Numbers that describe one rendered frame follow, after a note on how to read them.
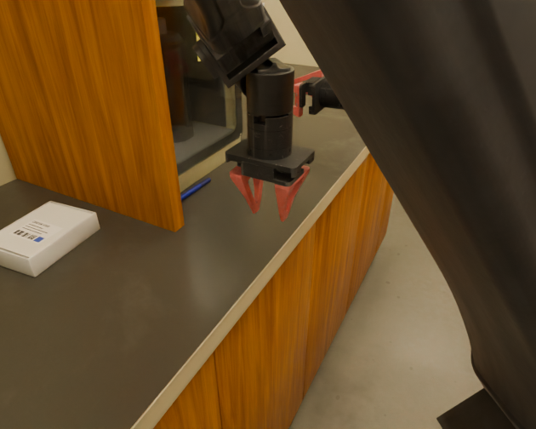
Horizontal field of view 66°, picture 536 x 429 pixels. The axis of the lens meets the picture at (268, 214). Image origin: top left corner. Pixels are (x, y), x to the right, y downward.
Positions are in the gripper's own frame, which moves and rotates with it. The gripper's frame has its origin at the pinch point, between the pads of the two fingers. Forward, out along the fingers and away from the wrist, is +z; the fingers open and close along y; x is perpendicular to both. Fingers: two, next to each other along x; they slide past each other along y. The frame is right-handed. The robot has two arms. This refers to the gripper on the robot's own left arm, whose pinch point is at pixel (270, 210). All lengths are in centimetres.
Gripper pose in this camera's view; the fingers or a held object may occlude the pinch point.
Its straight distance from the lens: 58.3
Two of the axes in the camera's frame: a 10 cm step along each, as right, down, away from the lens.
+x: -4.7, 4.7, -7.4
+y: -8.8, -2.5, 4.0
